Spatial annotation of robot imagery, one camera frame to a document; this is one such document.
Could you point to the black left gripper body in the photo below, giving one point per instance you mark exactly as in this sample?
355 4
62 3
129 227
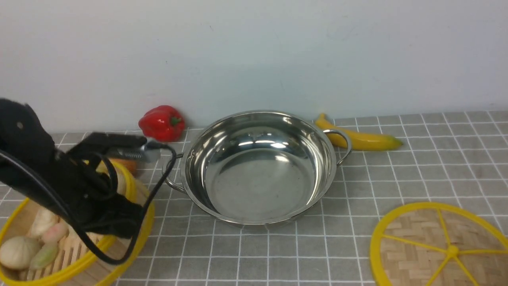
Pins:
98 198

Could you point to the yellow-rimmed bamboo steamer basket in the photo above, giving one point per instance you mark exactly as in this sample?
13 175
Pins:
76 265

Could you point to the yellow bamboo steamer lid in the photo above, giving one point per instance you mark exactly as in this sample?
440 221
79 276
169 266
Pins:
435 244

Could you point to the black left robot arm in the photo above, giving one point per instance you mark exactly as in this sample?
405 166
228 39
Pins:
24 138

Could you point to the stainless steel pot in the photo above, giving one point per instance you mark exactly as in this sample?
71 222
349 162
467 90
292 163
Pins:
260 169

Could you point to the brown potato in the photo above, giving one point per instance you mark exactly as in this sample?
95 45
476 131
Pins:
130 165

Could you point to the pink dumpling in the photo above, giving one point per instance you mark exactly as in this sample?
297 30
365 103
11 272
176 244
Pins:
55 233

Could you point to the white dumpling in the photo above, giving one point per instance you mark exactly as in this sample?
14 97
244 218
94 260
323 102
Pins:
43 220

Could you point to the green dumpling middle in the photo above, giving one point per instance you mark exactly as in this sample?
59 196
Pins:
45 256

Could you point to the white steamed bun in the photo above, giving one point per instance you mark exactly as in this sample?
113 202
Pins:
17 252

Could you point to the red bell pepper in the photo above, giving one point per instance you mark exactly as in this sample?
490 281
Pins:
163 123

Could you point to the yellow banana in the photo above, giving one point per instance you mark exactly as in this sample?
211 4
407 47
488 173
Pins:
363 141

